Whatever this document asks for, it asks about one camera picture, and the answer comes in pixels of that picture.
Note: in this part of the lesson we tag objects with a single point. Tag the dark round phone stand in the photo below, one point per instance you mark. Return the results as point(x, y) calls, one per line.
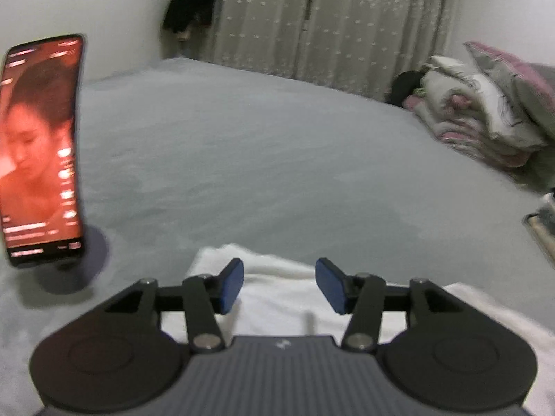
point(93, 260)

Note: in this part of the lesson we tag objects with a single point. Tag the grey star-print curtain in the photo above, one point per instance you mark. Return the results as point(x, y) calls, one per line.
point(260, 17)
point(381, 30)

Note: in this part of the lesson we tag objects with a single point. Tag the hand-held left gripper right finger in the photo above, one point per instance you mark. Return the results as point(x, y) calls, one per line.
point(329, 286)

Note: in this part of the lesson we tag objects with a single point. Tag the black cloth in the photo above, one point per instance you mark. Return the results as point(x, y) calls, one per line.
point(403, 89)

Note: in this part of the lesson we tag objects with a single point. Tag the white long-sleeve shirt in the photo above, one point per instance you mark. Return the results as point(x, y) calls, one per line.
point(282, 299)

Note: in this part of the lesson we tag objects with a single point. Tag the black smartphone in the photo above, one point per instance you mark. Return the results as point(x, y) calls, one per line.
point(39, 138)

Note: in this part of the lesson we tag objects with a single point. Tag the black hanging garment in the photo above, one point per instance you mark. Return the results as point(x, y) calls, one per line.
point(190, 0)

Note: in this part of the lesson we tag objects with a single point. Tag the beige folded garment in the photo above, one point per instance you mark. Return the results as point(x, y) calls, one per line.
point(547, 242)

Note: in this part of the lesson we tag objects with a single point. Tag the folded floral quilt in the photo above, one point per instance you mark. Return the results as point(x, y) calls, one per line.
point(468, 108)

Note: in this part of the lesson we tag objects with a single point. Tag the pink grey pillow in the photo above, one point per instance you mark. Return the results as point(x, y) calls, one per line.
point(520, 82)

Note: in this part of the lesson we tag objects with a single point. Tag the white folded garment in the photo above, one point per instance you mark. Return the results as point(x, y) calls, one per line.
point(550, 201)

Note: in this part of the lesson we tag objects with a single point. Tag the grey bed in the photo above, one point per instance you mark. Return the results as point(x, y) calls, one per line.
point(260, 160)

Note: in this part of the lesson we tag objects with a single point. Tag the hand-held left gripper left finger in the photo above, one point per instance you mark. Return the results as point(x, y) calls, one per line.
point(230, 284)

